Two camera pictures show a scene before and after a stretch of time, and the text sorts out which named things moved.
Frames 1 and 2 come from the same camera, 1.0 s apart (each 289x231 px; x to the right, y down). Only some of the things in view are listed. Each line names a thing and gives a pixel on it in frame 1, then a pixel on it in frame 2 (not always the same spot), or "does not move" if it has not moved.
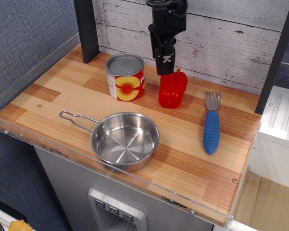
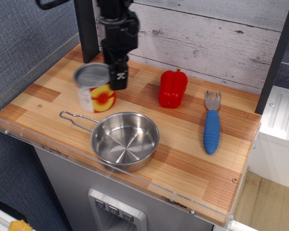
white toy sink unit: x=275 y=155 does not move
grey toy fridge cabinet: x=92 y=199 does not move
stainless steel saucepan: x=124 y=142 does not move
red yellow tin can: x=125 y=73 to x=94 y=93
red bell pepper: x=172 y=89 does not move
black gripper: x=168 y=20 to x=121 y=35
